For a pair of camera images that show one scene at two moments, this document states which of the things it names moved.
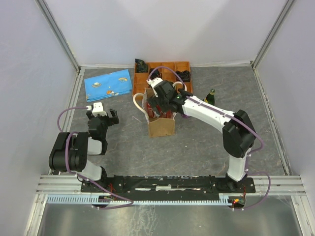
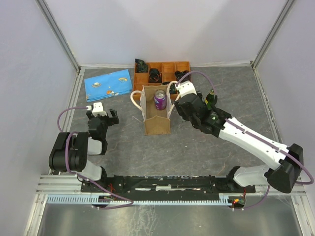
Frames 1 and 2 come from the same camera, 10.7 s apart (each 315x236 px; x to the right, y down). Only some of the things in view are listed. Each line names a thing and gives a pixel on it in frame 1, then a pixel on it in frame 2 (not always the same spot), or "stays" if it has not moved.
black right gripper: (154, 102) → (181, 112)
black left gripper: (111, 120) stays
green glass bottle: (210, 97) stays
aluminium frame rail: (60, 184) stays
